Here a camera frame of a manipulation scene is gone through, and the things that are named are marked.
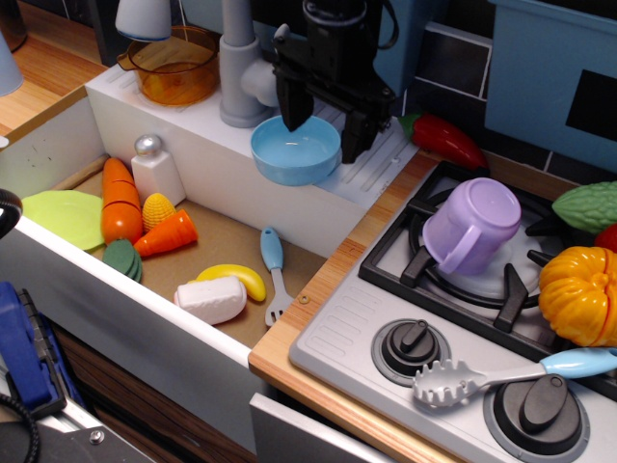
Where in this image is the red toy tomato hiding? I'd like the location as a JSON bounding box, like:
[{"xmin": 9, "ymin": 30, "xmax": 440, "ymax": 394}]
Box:
[{"xmin": 594, "ymin": 224, "xmax": 617, "ymax": 254}]

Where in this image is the green toy bitter gourd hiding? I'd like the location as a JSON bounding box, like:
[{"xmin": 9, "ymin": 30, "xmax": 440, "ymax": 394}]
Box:
[{"xmin": 552, "ymin": 181, "xmax": 616, "ymax": 234}]

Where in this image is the grey pasta spoon blue handle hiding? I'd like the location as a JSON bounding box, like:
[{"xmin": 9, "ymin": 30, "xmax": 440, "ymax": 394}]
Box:
[{"xmin": 413, "ymin": 347, "xmax": 616, "ymax": 407}]

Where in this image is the left black stove knob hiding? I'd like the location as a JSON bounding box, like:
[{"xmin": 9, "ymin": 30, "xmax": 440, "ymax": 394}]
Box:
[{"xmin": 371, "ymin": 318, "xmax": 451, "ymax": 388}]

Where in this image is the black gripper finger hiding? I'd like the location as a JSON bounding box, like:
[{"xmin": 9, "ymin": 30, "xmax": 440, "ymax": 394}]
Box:
[
  {"xmin": 341, "ymin": 109, "xmax": 386, "ymax": 164},
  {"xmin": 276, "ymin": 75, "xmax": 314, "ymax": 132}
]

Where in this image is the grey toy faucet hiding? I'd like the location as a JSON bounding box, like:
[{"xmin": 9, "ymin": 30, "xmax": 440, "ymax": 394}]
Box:
[{"xmin": 220, "ymin": 1, "xmax": 279, "ymax": 128}]

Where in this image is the red toy chili pepper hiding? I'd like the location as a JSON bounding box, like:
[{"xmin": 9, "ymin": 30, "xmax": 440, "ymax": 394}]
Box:
[{"xmin": 397, "ymin": 112, "xmax": 489, "ymax": 171}]

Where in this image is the light blue cup at left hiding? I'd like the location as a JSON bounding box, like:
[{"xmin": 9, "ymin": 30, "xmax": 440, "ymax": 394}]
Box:
[{"xmin": 0, "ymin": 35, "xmax": 24, "ymax": 96}]

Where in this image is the right black stove knob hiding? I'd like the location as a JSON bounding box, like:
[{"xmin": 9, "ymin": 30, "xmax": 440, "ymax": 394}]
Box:
[{"xmin": 483, "ymin": 374, "xmax": 590, "ymax": 462}]

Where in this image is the small orange carrot piece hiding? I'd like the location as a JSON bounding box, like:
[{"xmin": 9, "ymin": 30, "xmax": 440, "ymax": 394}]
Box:
[{"xmin": 133, "ymin": 209, "xmax": 199, "ymax": 258}]

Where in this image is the blue clamp tool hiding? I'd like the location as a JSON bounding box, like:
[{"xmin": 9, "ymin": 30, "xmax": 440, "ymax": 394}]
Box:
[{"xmin": 1, "ymin": 282, "xmax": 84, "ymax": 419}]

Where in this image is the grey toy stove top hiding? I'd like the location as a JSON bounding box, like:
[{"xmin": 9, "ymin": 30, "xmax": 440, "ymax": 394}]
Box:
[{"xmin": 289, "ymin": 175, "xmax": 616, "ymax": 462}]

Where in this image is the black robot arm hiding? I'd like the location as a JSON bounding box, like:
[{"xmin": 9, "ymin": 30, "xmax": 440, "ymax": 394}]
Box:
[{"xmin": 273, "ymin": 1, "xmax": 399, "ymax": 164}]

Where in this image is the light blue toy cabinet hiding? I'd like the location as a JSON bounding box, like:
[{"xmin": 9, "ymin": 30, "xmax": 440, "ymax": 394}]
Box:
[{"xmin": 485, "ymin": 1, "xmax": 616, "ymax": 172}]

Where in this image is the yellow toy banana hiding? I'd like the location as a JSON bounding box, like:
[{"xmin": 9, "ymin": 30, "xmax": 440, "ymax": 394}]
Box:
[{"xmin": 191, "ymin": 264, "xmax": 267, "ymax": 302}]

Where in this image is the black stove grate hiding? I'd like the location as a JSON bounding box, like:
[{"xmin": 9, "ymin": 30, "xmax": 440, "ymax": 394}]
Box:
[{"xmin": 358, "ymin": 160, "xmax": 617, "ymax": 401}]

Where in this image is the purple toy cup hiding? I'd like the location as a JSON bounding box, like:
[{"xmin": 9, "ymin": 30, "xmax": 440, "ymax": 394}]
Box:
[{"xmin": 421, "ymin": 177, "xmax": 522, "ymax": 275}]

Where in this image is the white salt shaker silver cap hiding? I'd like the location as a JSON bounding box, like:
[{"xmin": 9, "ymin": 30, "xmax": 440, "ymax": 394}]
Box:
[{"xmin": 131, "ymin": 134, "xmax": 186, "ymax": 205}]

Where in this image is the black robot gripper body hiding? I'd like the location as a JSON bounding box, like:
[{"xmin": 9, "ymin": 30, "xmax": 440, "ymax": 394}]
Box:
[{"xmin": 273, "ymin": 1, "xmax": 396, "ymax": 128}]

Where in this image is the white toy sink unit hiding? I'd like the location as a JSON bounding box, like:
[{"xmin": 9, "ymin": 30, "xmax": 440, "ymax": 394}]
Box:
[{"xmin": 1, "ymin": 68, "xmax": 434, "ymax": 365}]

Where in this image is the amber transparent toy pot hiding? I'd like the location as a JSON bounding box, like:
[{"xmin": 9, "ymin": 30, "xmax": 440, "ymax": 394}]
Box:
[{"xmin": 117, "ymin": 26, "xmax": 220, "ymax": 107}]

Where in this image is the yellow toy corn piece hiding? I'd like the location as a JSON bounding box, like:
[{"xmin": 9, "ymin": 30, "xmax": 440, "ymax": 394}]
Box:
[{"xmin": 142, "ymin": 193, "xmax": 176, "ymax": 233}]

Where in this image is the black stove knob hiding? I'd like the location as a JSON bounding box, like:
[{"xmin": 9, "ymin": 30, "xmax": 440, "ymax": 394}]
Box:
[
  {"xmin": 371, "ymin": 318, "xmax": 451, "ymax": 388},
  {"xmin": 483, "ymin": 374, "xmax": 590, "ymax": 462}
]

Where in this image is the white toy bread loaf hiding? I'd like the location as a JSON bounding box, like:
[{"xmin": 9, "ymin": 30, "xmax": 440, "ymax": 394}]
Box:
[{"xmin": 174, "ymin": 276, "xmax": 247, "ymax": 325}]

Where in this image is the light green toy plate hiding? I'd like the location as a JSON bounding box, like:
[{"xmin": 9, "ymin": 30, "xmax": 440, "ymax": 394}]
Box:
[{"xmin": 22, "ymin": 190, "xmax": 104, "ymax": 251}]

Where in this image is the black coiled cable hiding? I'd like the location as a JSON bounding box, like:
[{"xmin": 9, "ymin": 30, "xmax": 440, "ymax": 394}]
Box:
[{"xmin": 0, "ymin": 391, "xmax": 40, "ymax": 463}]

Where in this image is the large orange toy carrot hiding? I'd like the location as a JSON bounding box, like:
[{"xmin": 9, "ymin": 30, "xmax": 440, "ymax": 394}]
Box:
[{"xmin": 100, "ymin": 158, "xmax": 143, "ymax": 244}]

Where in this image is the blue handled grey toy fork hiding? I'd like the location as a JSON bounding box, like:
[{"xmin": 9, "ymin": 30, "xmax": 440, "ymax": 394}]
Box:
[{"xmin": 260, "ymin": 227, "xmax": 293, "ymax": 327}]

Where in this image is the light blue plastic bowl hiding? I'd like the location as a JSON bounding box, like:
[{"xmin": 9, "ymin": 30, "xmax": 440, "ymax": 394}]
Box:
[{"xmin": 251, "ymin": 116, "xmax": 341, "ymax": 186}]

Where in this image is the dark green toy leaf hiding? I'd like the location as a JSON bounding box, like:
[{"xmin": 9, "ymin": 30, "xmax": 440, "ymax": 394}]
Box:
[{"xmin": 102, "ymin": 239, "xmax": 143, "ymax": 283}]

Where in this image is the orange toy pumpkin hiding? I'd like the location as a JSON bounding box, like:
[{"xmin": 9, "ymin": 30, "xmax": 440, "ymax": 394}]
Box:
[{"xmin": 539, "ymin": 246, "xmax": 616, "ymax": 347}]

